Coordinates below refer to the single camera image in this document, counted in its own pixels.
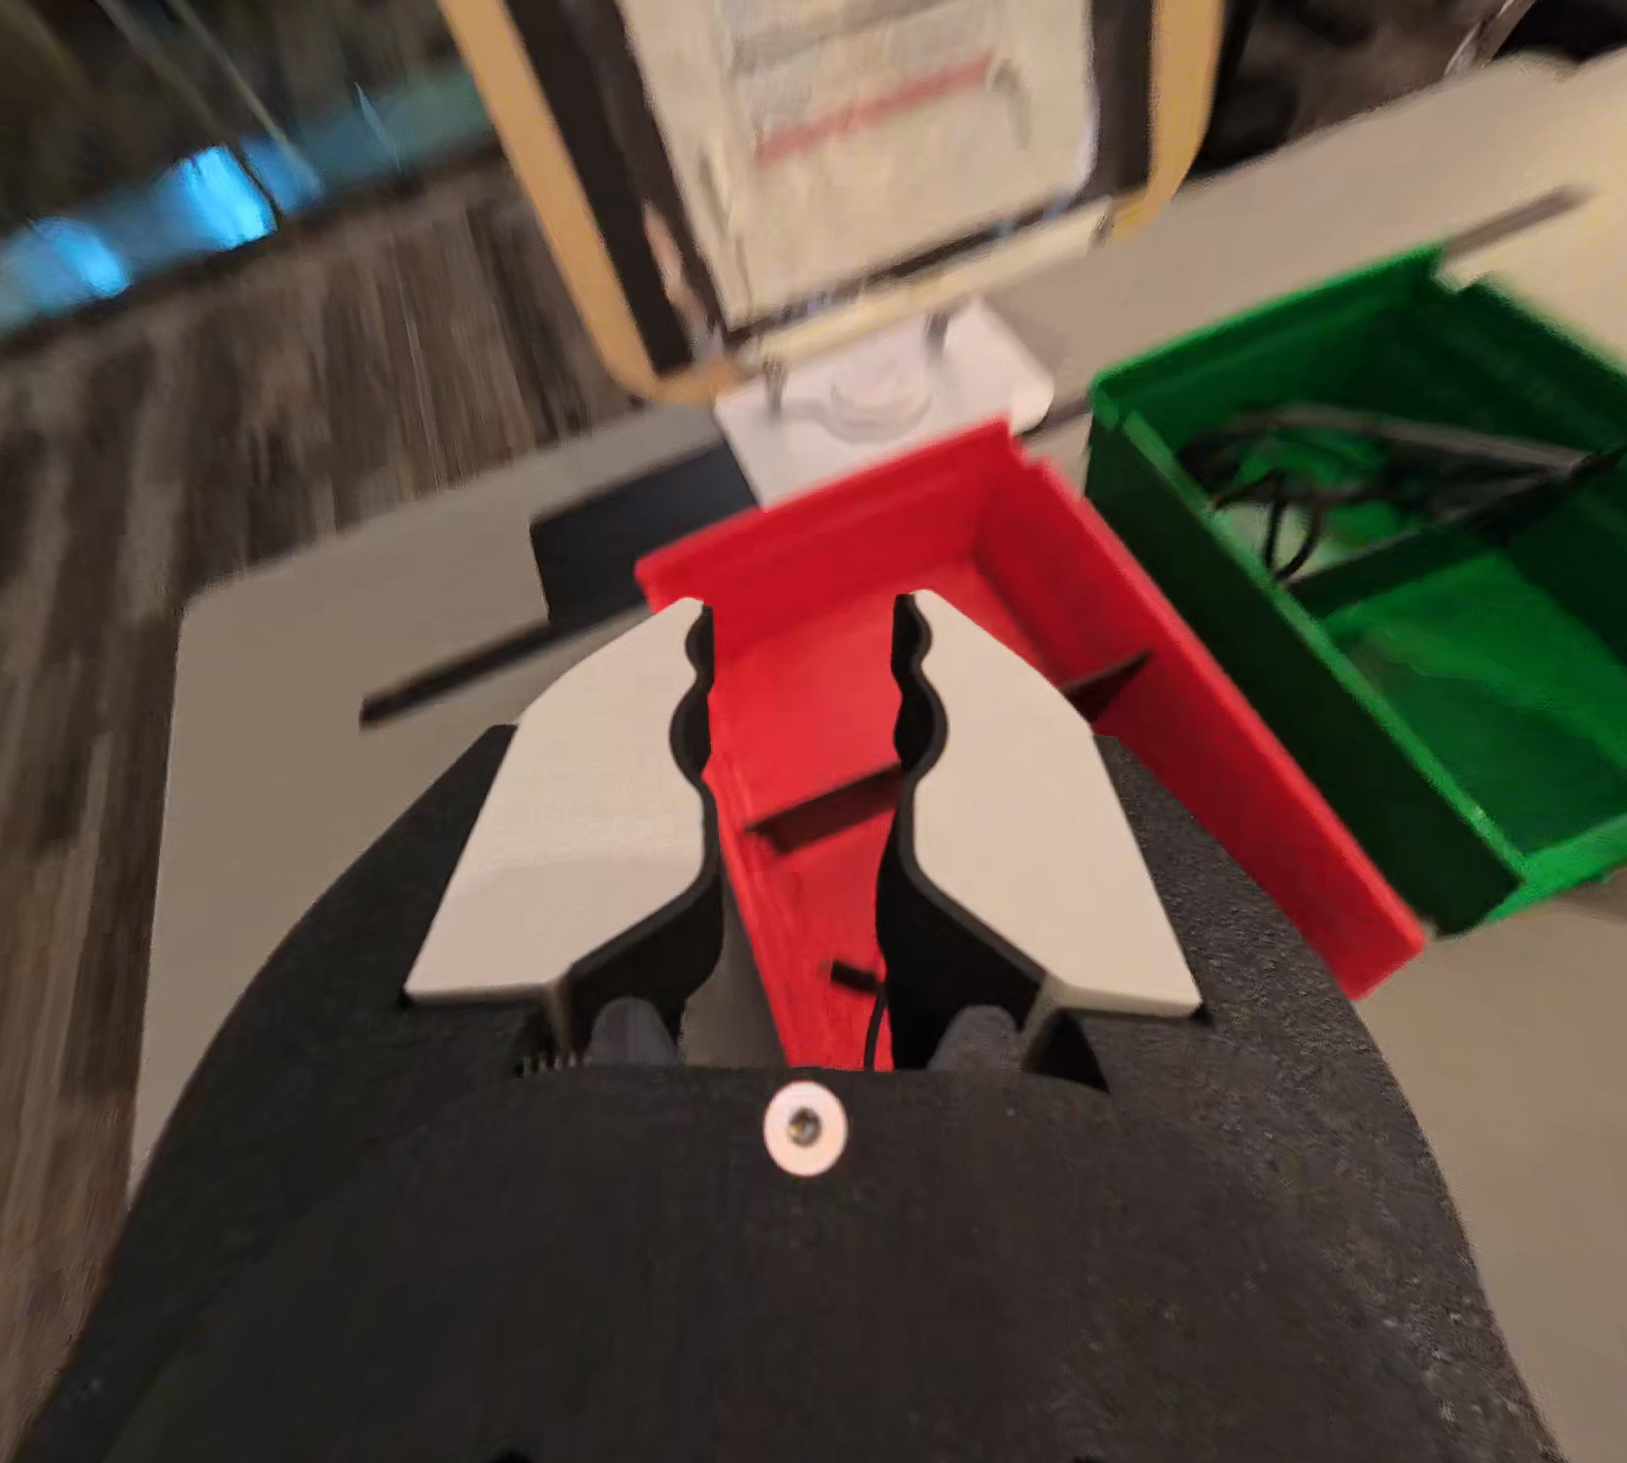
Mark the red plastic bin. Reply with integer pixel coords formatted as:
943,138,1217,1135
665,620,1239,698
633,416,1429,1072

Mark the dark grey usb hub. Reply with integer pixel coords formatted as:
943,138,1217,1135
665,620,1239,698
1182,404,1599,588

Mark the black multi-head charging cable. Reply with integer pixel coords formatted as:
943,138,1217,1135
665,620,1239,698
829,955,895,1072

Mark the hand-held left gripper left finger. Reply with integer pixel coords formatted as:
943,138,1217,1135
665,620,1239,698
402,594,729,1067

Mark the framed paper sign stand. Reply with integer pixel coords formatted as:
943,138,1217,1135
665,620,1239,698
387,0,1243,501

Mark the green plastic bin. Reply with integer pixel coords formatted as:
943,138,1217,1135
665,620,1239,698
1083,247,1627,938

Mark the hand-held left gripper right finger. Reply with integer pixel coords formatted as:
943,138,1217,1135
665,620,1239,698
875,589,1205,1072

